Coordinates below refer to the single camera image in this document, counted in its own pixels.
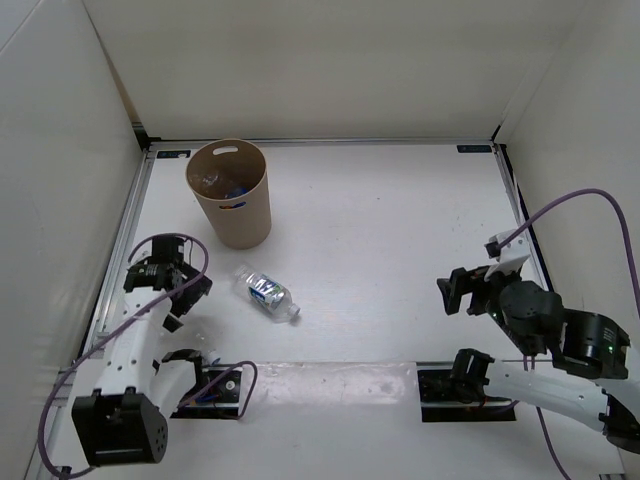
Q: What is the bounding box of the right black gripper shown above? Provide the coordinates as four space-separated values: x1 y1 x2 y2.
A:
435 258 536 356

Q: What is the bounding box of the clear unlabelled plastic bottle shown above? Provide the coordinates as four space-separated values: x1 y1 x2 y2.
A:
193 331 221 366

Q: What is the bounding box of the green blue label bottle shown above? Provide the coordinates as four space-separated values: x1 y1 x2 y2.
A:
232 263 300 323

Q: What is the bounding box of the blue label plastic bottle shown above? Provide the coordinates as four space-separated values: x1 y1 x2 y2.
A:
192 169 249 207

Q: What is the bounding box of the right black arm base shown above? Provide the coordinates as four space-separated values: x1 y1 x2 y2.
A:
417 368 516 423

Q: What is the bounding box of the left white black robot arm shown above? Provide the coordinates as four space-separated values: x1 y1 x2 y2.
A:
71 234 212 468

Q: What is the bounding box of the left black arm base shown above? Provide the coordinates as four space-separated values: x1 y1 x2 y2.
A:
171 367 242 420

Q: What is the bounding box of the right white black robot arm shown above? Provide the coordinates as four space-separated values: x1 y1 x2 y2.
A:
436 266 639 453

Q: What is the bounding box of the tan cylindrical waste bin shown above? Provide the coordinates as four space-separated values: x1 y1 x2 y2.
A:
185 139 272 250

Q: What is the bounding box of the right blue corner sticker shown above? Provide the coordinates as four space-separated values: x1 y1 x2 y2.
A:
456 144 493 154

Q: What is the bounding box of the blue corner sticker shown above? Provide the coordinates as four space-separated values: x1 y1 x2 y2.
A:
156 150 191 159
456 144 493 154

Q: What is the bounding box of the left blue corner sticker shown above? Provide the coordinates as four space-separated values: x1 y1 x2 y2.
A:
156 150 191 159

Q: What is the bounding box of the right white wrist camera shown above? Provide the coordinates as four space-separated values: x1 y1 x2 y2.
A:
484 230 530 281

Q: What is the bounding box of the left aluminium frame rail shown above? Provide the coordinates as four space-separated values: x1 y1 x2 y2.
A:
79 149 153 355

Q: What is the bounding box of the aluminium frame rail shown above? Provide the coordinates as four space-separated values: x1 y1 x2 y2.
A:
79 149 153 355
493 142 554 291

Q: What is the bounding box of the right aluminium frame rail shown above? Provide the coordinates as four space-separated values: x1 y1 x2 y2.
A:
493 142 554 291

